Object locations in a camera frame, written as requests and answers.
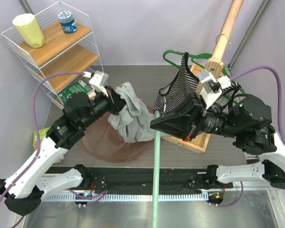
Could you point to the black white striped top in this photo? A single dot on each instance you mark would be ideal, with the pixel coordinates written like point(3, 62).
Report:
point(172, 95)

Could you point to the grey tank top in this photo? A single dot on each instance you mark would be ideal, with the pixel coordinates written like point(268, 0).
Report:
point(133, 121)

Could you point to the green book on shelf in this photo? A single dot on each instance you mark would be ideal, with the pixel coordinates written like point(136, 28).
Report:
point(82, 85)

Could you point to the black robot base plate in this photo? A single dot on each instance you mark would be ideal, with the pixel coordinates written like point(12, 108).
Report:
point(139, 181)

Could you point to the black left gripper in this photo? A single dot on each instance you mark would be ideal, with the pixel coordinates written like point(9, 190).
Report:
point(116, 101)

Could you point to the mint green clothes hanger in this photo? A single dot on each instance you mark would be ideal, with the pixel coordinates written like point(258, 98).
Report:
point(156, 178)

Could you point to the white wire shelf unit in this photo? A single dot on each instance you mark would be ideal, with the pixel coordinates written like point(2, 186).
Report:
point(61, 52)

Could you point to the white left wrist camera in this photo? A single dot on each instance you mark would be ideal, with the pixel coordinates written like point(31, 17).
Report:
point(98, 81)

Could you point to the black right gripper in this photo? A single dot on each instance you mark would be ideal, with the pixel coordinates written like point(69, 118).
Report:
point(185, 128)

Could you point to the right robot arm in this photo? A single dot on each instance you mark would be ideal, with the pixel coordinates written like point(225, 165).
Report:
point(248, 123)

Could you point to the wooden clothes rack stand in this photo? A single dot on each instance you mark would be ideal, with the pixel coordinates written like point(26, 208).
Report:
point(213, 69)

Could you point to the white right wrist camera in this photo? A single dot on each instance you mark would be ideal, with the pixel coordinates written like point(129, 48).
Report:
point(212, 87)

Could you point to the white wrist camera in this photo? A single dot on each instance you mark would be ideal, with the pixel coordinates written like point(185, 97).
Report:
point(98, 81)
point(212, 87)

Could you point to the yellow faceted cup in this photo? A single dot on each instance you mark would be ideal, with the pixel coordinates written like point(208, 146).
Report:
point(29, 28)

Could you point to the blue lidded jar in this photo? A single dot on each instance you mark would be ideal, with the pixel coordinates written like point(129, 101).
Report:
point(67, 22)

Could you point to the pink translucent basin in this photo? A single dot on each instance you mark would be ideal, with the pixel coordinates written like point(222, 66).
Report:
point(104, 142)

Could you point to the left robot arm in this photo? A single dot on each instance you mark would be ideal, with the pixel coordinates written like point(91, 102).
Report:
point(24, 190)

